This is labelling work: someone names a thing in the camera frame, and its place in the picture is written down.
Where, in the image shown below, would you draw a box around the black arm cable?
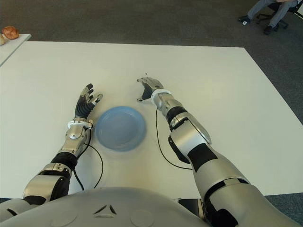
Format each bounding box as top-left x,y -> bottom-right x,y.
155,107 -> 194,170
72,139 -> 104,190

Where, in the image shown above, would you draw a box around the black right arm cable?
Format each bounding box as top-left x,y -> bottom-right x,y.
155,107 -> 194,170

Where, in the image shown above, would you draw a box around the grey robot torso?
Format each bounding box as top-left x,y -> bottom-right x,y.
2,186 -> 210,227

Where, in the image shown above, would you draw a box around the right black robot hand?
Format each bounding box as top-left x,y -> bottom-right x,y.
136,77 -> 166,102

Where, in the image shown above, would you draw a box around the blue round plate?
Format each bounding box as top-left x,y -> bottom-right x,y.
94,105 -> 147,152

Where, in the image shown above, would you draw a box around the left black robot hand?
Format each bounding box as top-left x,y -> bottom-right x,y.
74,83 -> 104,118

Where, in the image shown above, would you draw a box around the reddish brown fruit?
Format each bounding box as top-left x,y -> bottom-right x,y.
1,26 -> 19,40

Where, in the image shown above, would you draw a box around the black office chair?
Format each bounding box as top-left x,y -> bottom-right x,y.
257,0 -> 303,30

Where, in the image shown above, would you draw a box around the white side table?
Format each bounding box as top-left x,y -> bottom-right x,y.
0,34 -> 32,67

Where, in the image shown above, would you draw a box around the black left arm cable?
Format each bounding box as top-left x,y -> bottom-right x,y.
72,139 -> 104,190

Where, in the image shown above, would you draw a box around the black frame under table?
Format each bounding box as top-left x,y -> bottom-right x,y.
178,198 -> 205,227

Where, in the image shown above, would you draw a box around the seated person legs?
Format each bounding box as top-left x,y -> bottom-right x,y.
238,0 -> 299,35

